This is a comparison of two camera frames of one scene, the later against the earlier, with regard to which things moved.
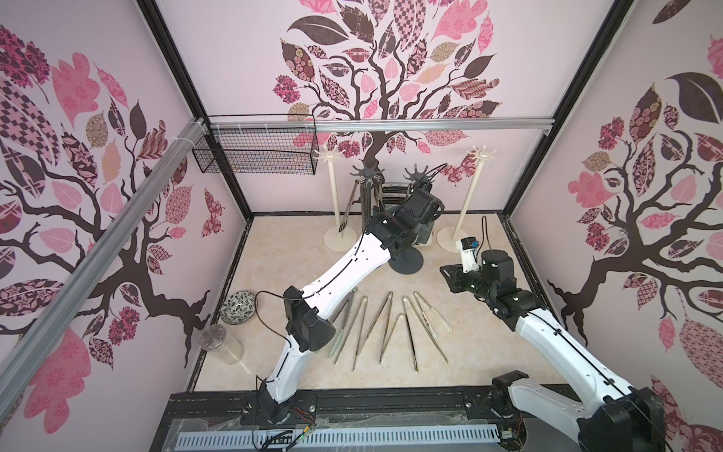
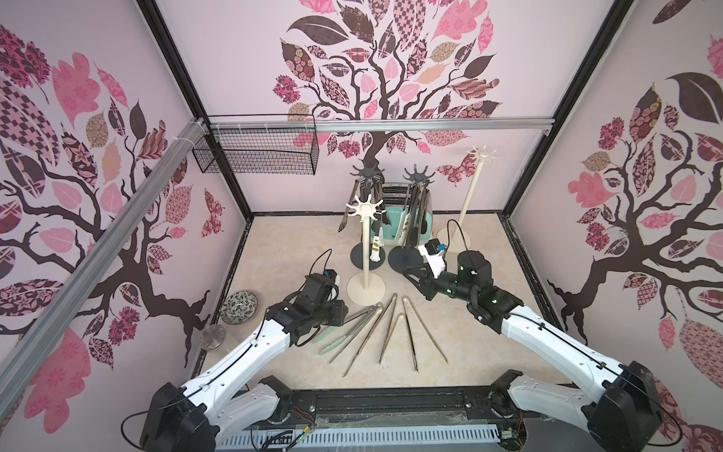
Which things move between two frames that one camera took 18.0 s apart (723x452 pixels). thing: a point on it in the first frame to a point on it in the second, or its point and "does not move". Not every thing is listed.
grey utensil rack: [409, 260] does not move
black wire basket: [265, 144] does not move
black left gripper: [429, 220] to [341, 314]
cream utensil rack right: [448, 237] does not move
